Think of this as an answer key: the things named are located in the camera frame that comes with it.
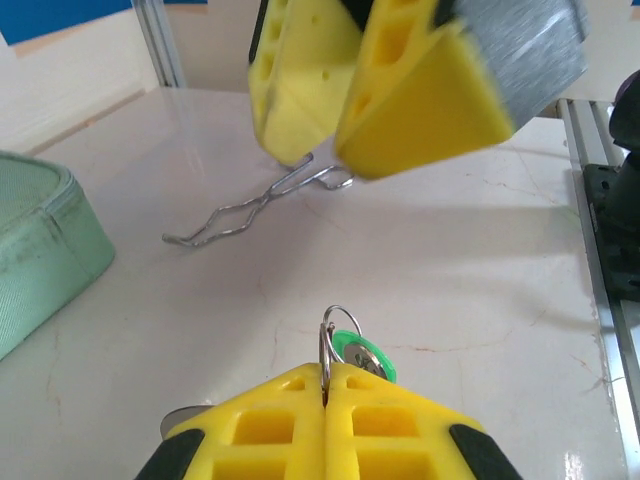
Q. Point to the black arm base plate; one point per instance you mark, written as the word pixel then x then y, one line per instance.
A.
pixel 615 240

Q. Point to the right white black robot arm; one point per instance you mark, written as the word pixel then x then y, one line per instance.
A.
pixel 627 130

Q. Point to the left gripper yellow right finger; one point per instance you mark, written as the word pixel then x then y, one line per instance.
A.
pixel 395 430

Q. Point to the silver metal keyring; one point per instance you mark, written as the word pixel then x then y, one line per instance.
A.
pixel 325 360

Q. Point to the silver metal tongs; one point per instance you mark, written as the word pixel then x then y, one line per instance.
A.
pixel 287 181

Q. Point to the mint green zipper case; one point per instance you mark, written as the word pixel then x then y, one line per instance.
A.
pixel 35 240

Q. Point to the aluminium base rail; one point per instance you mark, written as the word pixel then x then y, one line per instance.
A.
pixel 580 130

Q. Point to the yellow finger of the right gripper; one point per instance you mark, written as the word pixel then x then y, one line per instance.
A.
pixel 300 85
pixel 430 110

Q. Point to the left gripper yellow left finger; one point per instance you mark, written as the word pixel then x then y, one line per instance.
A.
pixel 260 430

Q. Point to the aluminium frame post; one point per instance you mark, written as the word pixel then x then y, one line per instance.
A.
pixel 160 45

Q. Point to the silver key green cap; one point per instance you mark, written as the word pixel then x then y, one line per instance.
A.
pixel 365 357

